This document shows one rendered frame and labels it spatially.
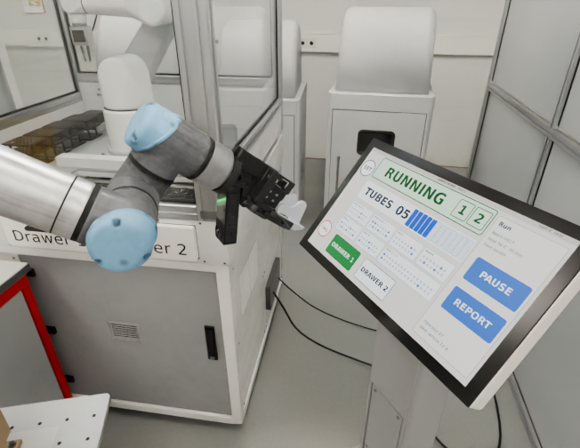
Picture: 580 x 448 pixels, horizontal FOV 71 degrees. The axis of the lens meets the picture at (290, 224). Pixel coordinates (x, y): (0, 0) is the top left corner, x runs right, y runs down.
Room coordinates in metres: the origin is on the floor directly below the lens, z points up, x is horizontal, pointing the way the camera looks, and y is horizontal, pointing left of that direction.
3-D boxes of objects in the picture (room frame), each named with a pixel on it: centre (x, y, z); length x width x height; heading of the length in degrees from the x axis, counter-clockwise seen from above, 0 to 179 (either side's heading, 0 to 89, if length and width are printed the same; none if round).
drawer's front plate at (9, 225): (1.06, 0.72, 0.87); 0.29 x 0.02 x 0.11; 81
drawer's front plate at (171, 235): (1.01, 0.41, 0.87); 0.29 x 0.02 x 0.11; 81
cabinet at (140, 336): (1.53, 0.60, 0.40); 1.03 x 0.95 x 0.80; 81
